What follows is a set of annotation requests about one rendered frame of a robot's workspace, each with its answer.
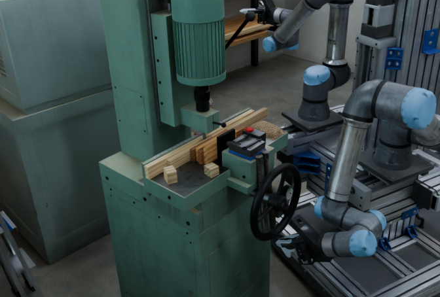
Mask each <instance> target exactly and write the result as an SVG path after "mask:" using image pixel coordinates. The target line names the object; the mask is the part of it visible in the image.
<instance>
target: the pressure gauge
mask: <svg viewBox="0 0 440 297"><path fill-rule="evenodd" d="M290 193H291V194H290ZM282 195H283V196H285V197H286V200H290V199H291V198H292V195H293V186H290V185H288V184H286V185H285V186H284V187H283V190H282Z"/></svg>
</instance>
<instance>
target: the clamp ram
mask: <svg viewBox="0 0 440 297"><path fill-rule="evenodd" d="M233 140H235V129H234V128H232V129H230V130H228V131H226V132H225V133H222V134H221V135H219V136H217V157H218V158H219V159H221V158H222V151H224V150H225V149H227V148H229V143H230V142H231V141H233Z"/></svg>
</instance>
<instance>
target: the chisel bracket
mask: <svg viewBox="0 0 440 297"><path fill-rule="evenodd" d="M180 111H181V124H183V125H185V126H188V127H190V128H193V129H196V130H198V131H201V132H204V133H210V132H212V131H214V130H216V129H217V128H219V125H216V124H213V121H214V122H219V111H217V110H215V109H211V108H210V110H209V111H206V112H198V111H197V110H196V103H194V102H192V103H190V104H187V105H185V106H183V107H181V108H180Z"/></svg>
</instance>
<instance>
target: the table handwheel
mask: <svg viewBox="0 0 440 297"><path fill-rule="evenodd" d="M288 171H290V172H291V174H292V176H293V181H294V187H293V195H292V198H291V202H290V204H289V207H288V209H287V210H286V209H285V206H286V203H287V200H286V197H285V196H283V195H282V190H283V187H284V183H285V178H286V176H287V172H288ZM281 173H282V177H281V180H280V184H279V187H278V191H277V193H276V192H274V193H272V194H269V193H268V192H266V191H267V189H268V188H269V186H270V184H271V183H272V182H273V180H274V179H275V178H276V177H277V176H278V175H279V174H281ZM248 195H250V196H252V197H254V199H253V203H252V206H251V212H250V227H251V231H252V233H253V235H254V236H255V237H256V238H257V239H258V240H260V241H269V240H271V239H273V237H271V236H270V233H271V232H275V233H277V234H280V233H281V232H282V231H283V230H284V228H285V227H286V226H287V225H288V223H289V221H290V220H291V218H292V216H293V214H294V212H295V210H296V208H297V204H298V202H299V198H300V195H301V174H300V172H299V170H298V169H297V167H296V166H294V165H293V164H290V163H284V164H280V165H278V166H276V167H275V168H274V169H273V170H271V171H270V172H269V173H268V175H267V176H266V177H265V178H264V179H263V181H262V183H261V184H260V186H259V188H256V189H255V190H254V191H252V192H250V193H249V194H248ZM262 201H263V202H265V203H267V205H268V207H267V209H266V210H265V211H264V212H263V213H261V214H260V215H259V210H260V206H261V202H262ZM272 210H274V211H277V212H281V211H282V212H283V214H284V217H283V218H282V220H281V221H280V222H279V224H278V225H277V226H276V227H275V228H274V229H273V230H271V231H269V232H267V233H262V232H261V231H260V229H259V224H258V223H259V222H260V221H261V220H262V219H263V218H264V217H265V216H267V215H268V214H269V213H270V212H271V211H272Z"/></svg>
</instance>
